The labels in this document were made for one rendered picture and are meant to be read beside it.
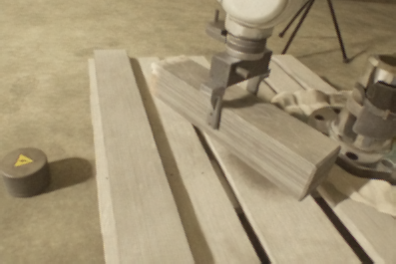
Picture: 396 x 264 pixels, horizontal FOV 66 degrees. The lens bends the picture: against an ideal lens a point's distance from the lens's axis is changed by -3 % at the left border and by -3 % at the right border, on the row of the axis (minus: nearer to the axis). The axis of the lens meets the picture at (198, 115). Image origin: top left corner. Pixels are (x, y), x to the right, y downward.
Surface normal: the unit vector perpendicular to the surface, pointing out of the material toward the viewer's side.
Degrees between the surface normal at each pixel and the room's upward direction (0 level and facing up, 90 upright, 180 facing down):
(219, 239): 0
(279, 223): 0
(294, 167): 90
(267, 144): 90
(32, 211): 0
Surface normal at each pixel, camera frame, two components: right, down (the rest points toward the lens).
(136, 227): 0.12, -0.83
